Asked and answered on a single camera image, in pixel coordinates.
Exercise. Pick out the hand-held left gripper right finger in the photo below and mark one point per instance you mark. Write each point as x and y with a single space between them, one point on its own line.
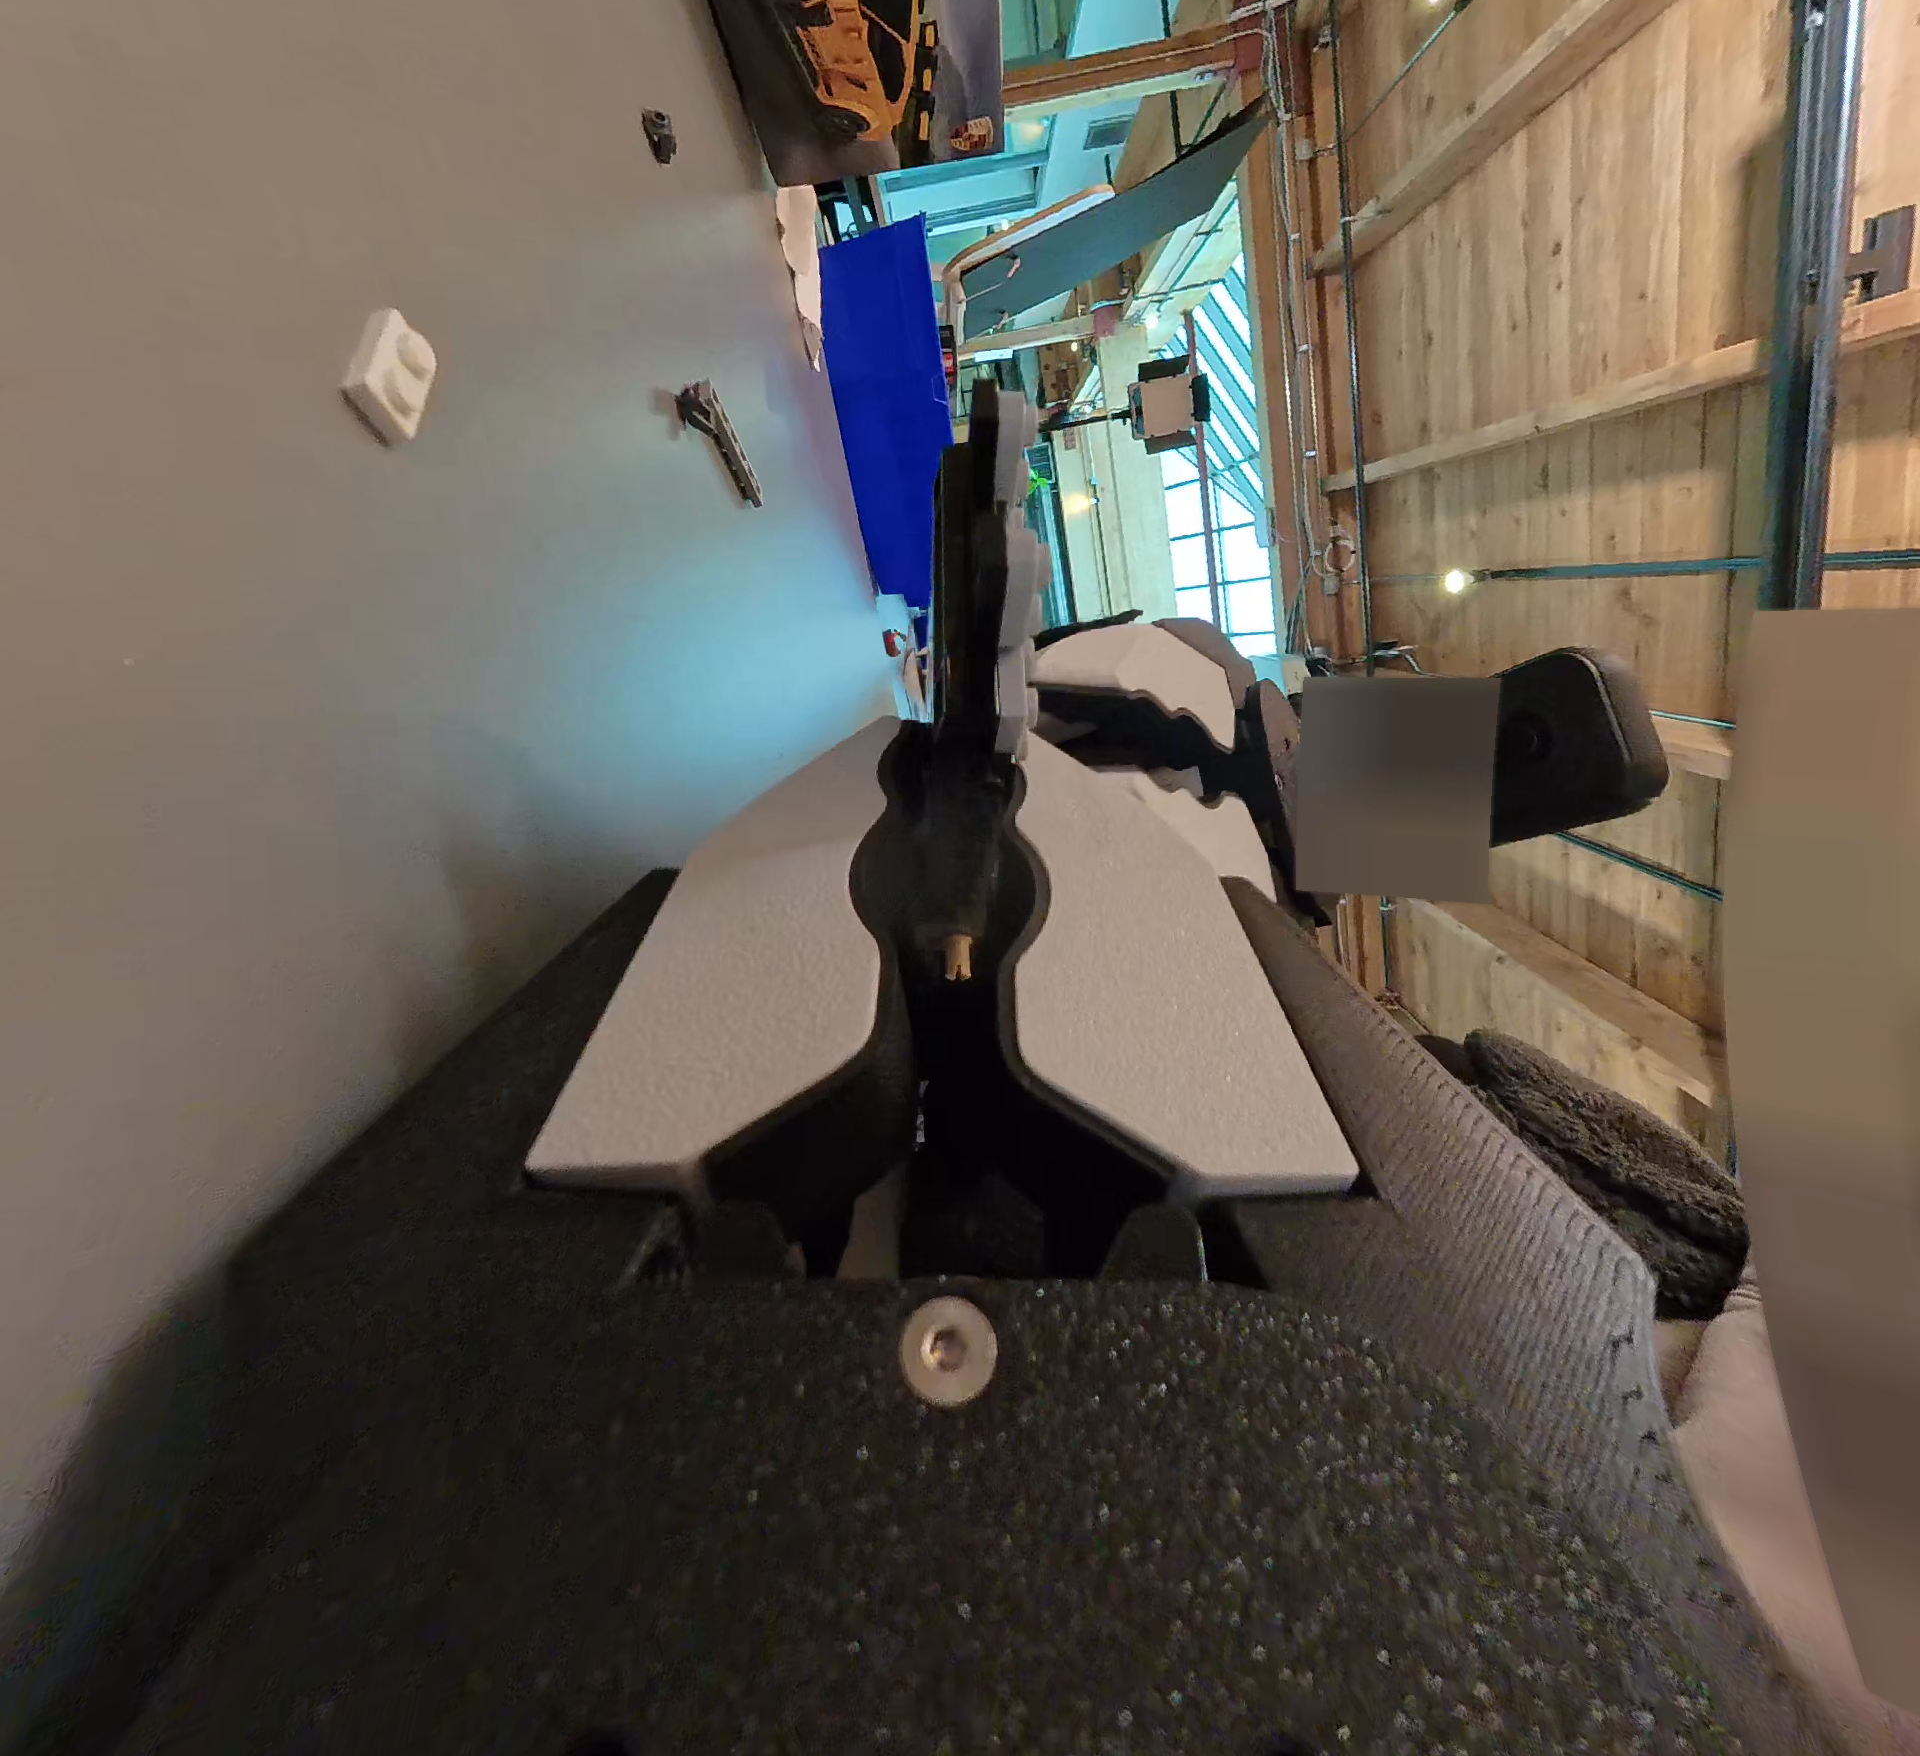
1170 1020

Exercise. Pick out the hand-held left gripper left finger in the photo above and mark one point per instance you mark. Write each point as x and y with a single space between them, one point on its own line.
720 1006

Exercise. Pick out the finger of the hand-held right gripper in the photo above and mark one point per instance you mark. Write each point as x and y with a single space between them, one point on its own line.
1141 654
1223 833

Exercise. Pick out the toy brick car chassis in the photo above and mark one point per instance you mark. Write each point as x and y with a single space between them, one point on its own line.
960 557

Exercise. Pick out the long light grey brick plate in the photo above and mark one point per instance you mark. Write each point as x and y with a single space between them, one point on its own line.
734 457

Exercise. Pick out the small white brick plate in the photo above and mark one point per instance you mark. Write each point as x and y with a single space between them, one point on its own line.
388 376

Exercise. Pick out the blue plastic bin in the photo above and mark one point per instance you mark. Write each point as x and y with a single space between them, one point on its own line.
886 436

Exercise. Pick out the dark grey partition board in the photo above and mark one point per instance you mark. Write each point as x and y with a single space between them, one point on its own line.
1127 234

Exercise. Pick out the grey metal pole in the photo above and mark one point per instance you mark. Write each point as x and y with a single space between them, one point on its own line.
1824 286

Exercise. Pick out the white paper towel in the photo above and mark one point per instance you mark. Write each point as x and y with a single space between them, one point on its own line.
796 271

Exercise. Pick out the person's beige sweatshirt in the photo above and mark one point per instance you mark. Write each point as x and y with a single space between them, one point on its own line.
1711 1396

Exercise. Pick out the toy car box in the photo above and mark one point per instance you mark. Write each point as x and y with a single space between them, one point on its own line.
809 16

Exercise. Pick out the camera light on stand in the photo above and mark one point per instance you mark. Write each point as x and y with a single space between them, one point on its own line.
1166 403

